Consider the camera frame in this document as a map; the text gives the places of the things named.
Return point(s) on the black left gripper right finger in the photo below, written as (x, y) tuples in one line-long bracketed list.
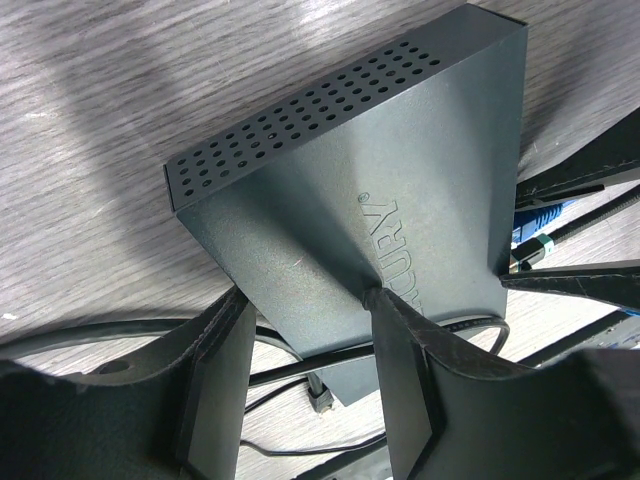
[(454, 411)]

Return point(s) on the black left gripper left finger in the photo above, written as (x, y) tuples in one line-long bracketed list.
[(172, 409)]

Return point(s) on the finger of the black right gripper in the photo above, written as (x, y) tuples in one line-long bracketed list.
[(613, 283), (610, 159)]

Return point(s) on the black network switch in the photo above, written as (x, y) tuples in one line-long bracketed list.
[(398, 169)]

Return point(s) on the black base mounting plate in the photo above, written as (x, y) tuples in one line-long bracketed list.
[(619, 329)]

